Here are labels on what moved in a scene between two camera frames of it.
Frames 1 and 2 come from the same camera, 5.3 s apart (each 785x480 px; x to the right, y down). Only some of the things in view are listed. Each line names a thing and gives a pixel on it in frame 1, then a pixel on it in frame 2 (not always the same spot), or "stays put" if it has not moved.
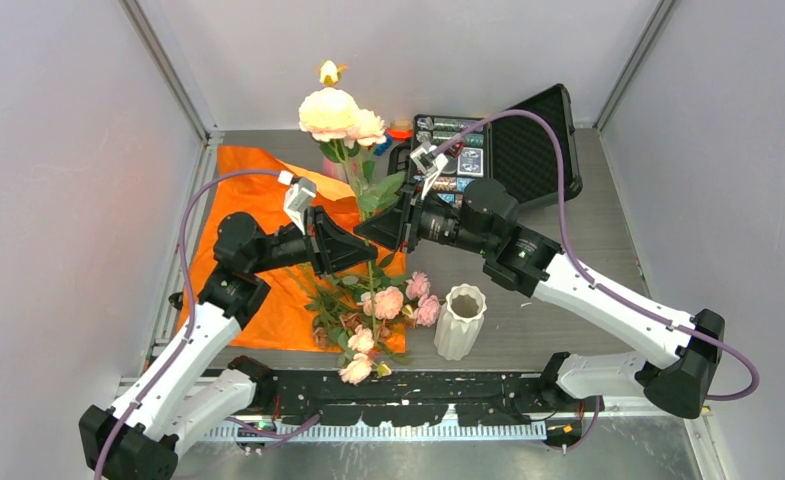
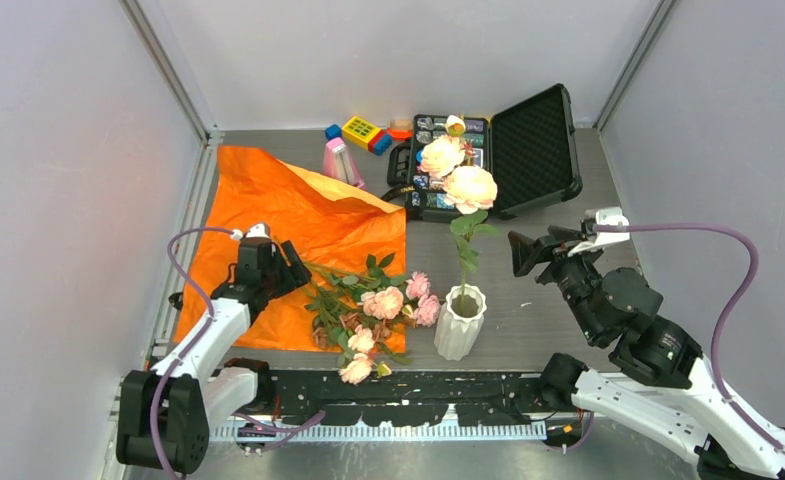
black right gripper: [398, 226] → [524, 251]
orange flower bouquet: [366, 318] stays put
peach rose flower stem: [332, 114] → [457, 168]
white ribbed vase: [460, 321] stays put
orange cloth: [252, 184] stays put
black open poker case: [527, 149] stays put
